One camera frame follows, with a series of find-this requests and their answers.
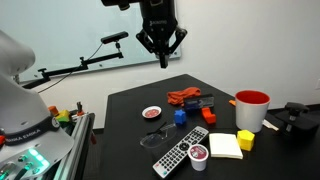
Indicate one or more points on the blue star block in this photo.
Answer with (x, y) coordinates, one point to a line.
(180, 117)

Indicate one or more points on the pale yellow sticky note pad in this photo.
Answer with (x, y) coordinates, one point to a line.
(225, 145)

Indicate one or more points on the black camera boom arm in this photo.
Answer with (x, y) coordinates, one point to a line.
(73, 68)

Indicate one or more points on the clear safety glasses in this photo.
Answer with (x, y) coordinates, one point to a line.
(160, 136)

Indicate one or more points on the yellow green block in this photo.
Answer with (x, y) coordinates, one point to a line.
(62, 116)

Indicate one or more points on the orange cloth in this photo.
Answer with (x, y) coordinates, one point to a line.
(182, 95)

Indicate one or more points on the orange plastic block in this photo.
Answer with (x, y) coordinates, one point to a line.
(209, 116)

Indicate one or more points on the black stereo camera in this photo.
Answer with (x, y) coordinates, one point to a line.
(115, 37)

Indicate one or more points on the white mug red inside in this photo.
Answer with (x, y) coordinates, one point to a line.
(252, 113)

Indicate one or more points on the coffee pod red lid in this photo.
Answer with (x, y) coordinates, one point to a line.
(198, 157)

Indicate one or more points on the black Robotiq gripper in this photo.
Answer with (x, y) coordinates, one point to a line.
(159, 20)

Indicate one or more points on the black stapler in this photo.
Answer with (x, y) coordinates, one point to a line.
(295, 115)

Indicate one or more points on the glass whiteboard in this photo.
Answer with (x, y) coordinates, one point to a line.
(66, 33)

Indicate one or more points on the yellow pentagon block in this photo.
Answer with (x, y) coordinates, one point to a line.
(246, 140)

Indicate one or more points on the aluminium extrusion frame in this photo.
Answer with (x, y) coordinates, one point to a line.
(78, 146)

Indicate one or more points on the small orange block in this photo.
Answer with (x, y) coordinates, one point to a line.
(53, 110)

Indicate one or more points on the orange marker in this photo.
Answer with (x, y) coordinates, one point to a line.
(232, 102)

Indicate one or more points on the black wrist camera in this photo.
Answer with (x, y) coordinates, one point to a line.
(121, 3)

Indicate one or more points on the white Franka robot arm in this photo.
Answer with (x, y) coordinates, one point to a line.
(23, 116)

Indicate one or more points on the silver black remote control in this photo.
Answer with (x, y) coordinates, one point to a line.
(176, 153)

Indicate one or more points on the white flat strip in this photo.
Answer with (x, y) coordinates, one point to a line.
(270, 125)

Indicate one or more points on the orange black clamp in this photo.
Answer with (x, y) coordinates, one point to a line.
(80, 108)

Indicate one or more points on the small white plate red donut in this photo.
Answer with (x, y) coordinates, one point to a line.
(151, 112)

